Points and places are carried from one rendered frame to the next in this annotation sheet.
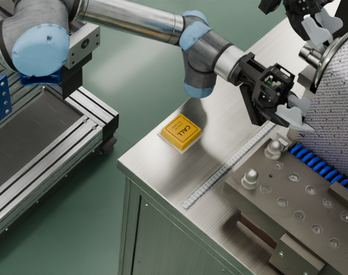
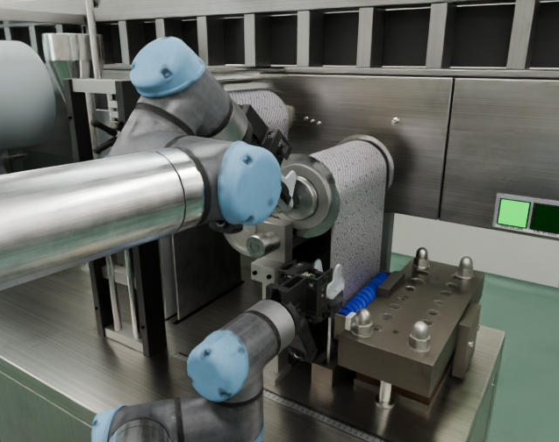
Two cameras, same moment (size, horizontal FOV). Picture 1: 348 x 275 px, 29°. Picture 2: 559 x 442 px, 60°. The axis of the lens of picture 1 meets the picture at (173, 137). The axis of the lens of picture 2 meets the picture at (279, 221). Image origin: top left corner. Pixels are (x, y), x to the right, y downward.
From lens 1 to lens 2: 1.38 m
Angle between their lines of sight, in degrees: 75
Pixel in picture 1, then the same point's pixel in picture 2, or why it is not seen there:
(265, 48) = (114, 404)
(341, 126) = (352, 238)
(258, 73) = (304, 280)
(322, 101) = (339, 233)
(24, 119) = not seen: outside the picture
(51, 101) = not seen: outside the picture
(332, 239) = (441, 296)
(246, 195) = (439, 347)
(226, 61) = (281, 317)
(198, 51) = (257, 354)
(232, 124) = (271, 429)
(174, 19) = (142, 426)
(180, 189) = not seen: outside the picture
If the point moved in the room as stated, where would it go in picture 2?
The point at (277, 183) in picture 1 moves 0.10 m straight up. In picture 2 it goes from (404, 327) to (408, 274)
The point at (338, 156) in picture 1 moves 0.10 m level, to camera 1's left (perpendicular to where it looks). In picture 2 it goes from (354, 276) to (364, 301)
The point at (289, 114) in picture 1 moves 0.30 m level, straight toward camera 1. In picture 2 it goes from (335, 282) to (528, 302)
